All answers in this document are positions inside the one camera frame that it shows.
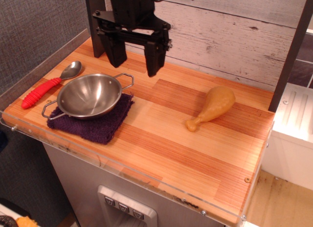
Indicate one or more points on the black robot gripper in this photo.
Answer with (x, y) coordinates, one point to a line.
(134, 21)

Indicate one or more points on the yellow toy chicken drumstick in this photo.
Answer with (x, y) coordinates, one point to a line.
(218, 101)

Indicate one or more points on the clear acrylic table edge guard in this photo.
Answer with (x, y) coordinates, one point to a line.
(211, 170)

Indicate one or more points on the dark purple cloth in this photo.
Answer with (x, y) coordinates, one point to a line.
(100, 130)

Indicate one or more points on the grey toy fridge cabinet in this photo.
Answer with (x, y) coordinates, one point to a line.
(100, 198)

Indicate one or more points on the white toy sink unit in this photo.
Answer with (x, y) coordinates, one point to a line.
(289, 152)

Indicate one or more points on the orange object bottom left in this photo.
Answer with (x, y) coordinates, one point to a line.
(7, 221)

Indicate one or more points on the red handled metal spoon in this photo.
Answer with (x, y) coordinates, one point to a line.
(35, 95)

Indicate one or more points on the stainless steel bowl with handles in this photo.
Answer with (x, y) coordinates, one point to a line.
(90, 96)

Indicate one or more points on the dark right shelf post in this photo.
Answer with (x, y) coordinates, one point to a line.
(292, 54)

